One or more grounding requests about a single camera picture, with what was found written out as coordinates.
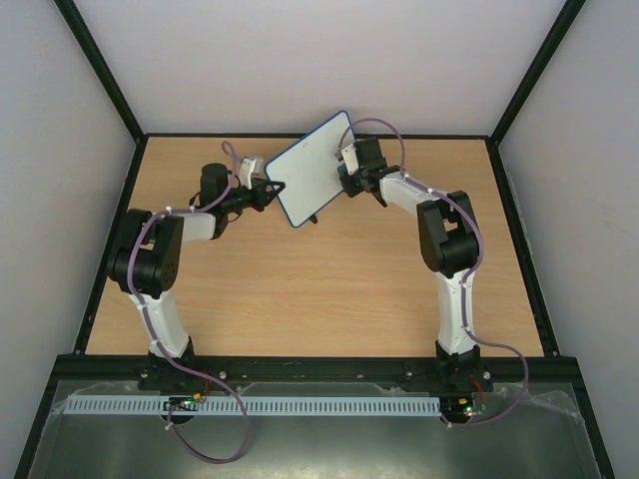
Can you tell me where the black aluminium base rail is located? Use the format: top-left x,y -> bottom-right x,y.
137,354 -> 580,395

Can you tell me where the blue framed whiteboard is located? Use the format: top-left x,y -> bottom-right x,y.
265,110 -> 352,229

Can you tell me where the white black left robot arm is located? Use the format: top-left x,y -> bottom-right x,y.
107,158 -> 286,360

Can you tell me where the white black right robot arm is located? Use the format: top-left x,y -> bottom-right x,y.
336,138 -> 484,391

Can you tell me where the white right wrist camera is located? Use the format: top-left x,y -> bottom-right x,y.
340,143 -> 359,176

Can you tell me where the grey slotted cable duct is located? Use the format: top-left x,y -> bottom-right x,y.
55,395 -> 440,417

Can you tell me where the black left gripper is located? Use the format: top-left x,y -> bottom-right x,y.
223,180 -> 286,216

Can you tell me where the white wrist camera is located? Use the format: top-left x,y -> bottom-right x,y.
340,143 -> 359,176
238,155 -> 264,190

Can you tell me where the black cage frame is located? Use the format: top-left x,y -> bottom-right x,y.
15,1 -> 614,478

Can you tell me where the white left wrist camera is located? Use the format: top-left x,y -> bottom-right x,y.
238,155 -> 264,190

